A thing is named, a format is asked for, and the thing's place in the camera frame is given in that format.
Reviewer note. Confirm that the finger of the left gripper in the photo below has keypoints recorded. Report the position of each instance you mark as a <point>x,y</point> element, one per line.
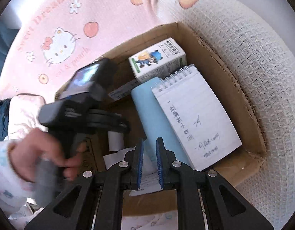
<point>205,200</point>
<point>94,202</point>

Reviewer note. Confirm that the spiral notebook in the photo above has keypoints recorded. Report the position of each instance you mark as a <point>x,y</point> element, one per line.
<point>197,117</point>

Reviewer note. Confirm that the person left hand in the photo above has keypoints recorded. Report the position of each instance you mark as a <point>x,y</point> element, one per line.
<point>25,154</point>

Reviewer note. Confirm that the white paper roll tube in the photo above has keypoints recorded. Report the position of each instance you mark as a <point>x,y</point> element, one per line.
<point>116,141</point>

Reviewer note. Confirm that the brown cardboard box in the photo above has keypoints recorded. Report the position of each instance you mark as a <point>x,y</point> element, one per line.
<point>238,166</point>

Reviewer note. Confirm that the light blue box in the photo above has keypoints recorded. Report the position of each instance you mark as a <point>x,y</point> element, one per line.
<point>155,123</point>

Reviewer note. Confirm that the pink Hello Kitty mat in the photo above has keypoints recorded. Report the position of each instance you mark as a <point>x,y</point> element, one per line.
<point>65,35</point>

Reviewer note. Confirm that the patterned pajama clothing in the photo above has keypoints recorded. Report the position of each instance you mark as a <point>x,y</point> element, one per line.
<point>14,191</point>

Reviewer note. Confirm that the green white carton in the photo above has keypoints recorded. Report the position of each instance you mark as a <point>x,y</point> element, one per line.
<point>159,60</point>

